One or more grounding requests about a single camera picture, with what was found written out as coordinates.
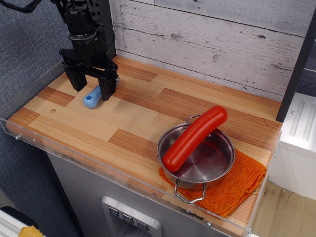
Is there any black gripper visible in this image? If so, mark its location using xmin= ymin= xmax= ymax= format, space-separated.
xmin=59 ymin=38 xmax=119 ymax=101

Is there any blue and grey toy spoon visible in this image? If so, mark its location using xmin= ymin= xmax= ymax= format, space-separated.
xmin=83 ymin=86 xmax=101 ymax=109

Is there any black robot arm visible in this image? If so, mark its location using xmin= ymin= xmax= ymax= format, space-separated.
xmin=53 ymin=0 xmax=119 ymax=101

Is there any silver toy fridge cabinet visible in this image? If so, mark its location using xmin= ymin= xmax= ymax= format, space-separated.
xmin=46 ymin=152 xmax=223 ymax=237

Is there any red toy sausage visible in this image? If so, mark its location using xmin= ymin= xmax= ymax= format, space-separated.
xmin=162 ymin=106 xmax=228 ymax=173

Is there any grey dispenser button panel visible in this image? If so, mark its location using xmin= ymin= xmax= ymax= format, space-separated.
xmin=102 ymin=195 xmax=162 ymax=237

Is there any orange knitted cloth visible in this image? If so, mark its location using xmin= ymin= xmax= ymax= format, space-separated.
xmin=158 ymin=147 xmax=267 ymax=218

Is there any white toy sink unit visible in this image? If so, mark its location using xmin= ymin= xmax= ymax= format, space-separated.
xmin=268 ymin=93 xmax=316 ymax=200

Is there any black braided cable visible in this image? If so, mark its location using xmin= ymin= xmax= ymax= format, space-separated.
xmin=0 ymin=0 xmax=41 ymax=14

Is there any clear acrylic guard rail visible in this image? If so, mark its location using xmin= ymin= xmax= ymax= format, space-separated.
xmin=0 ymin=37 xmax=283 ymax=237

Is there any steel pot with handles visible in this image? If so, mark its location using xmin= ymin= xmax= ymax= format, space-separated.
xmin=162 ymin=129 xmax=235 ymax=204

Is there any black right vertical post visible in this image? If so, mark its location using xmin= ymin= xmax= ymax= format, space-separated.
xmin=276 ymin=9 xmax=316 ymax=122

